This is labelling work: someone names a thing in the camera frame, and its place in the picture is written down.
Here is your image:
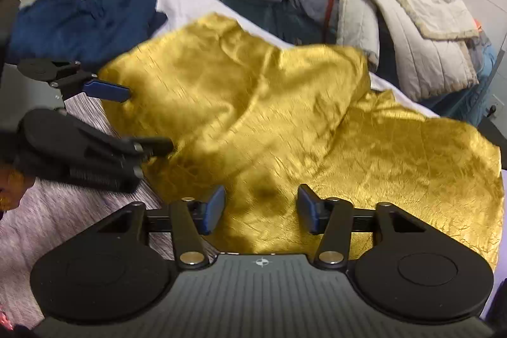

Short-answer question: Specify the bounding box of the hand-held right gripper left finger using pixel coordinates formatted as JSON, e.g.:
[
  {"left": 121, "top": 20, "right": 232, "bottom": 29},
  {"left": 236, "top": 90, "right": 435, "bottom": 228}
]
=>
[{"left": 97, "top": 185, "right": 227, "bottom": 271}]

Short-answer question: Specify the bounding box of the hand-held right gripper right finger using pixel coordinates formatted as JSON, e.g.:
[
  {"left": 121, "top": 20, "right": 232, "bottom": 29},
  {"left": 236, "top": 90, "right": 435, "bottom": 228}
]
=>
[{"left": 297, "top": 183, "right": 427, "bottom": 270}]

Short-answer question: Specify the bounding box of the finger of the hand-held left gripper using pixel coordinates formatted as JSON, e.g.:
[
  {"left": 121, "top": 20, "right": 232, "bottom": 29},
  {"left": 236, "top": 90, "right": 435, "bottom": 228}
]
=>
[
  {"left": 70, "top": 123, "right": 175, "bottom": 194},
  {"left": 51, "top": 62, "right": 132, "bottom": 104}
]

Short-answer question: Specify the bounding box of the gold satin jacket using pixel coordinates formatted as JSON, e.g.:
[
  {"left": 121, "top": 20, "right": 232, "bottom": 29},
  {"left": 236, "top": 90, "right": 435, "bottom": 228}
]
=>
[{"left": 97, "top": 12, "right": 504, "bottom": 271}]

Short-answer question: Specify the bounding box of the navy blue garment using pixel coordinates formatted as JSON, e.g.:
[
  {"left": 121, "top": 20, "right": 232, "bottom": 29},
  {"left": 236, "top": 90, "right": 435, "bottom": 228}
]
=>
[{"left": 8, "top": 0, "right": 169, "bottom": 71}]

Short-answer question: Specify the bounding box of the grey striped blanket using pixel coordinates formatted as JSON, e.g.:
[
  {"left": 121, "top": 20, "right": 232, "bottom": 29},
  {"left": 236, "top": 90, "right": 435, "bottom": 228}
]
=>
[{"left": 0, "top": 94, "right": 175, "bottom": 328}]

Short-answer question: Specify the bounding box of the beige quilted jacket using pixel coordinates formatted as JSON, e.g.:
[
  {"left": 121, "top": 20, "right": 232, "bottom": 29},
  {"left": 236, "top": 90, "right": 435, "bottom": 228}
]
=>
[{"left": 329, "top": 0, "right": 482, "bottom": 101}]

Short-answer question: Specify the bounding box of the dark red strap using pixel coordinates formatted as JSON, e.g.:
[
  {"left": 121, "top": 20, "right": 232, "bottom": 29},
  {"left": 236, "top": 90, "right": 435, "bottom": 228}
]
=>
[{"left": 322, "top": 0, "right": 337, "bottom": 30}]

